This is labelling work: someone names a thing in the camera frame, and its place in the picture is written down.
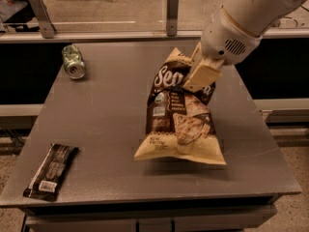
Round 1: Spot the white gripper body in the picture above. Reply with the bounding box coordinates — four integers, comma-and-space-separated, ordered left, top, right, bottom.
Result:
201, 6, 262, 64

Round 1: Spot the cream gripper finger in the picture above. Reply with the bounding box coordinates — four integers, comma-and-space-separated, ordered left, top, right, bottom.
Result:
191, 43, 203, 69
183, 58, 224, 93

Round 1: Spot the brown sea salt chip bag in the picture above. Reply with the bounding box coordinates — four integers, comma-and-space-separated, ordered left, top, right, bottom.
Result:
134, 48, 226, 165

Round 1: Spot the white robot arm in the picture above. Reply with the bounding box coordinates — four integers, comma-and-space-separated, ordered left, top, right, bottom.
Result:
183, 0, 306, 93

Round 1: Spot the green soda can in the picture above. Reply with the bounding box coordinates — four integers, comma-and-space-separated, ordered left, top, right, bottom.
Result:
62, 44, 86, 79

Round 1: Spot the clear acrylic barrier panel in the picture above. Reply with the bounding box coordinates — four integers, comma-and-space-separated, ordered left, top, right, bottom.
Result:
1, 0, 225, 37

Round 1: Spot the dark brown snack bar wrapper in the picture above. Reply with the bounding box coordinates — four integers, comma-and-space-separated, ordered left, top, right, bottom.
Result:
23, 144, 79, 202

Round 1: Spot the middle metal bracket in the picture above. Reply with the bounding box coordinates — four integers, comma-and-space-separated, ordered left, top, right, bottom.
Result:
166, 0, 179, 37

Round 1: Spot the metal bracket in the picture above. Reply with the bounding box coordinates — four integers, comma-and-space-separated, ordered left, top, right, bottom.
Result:
28, 0, 55, 39
166, 0, 179, 37

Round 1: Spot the grey table drawer frame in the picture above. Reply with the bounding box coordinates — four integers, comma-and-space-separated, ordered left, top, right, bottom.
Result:
22, 197, 277, 232

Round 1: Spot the left metal bracket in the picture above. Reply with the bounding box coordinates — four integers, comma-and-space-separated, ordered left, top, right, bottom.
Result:
28, 0, 55, 39

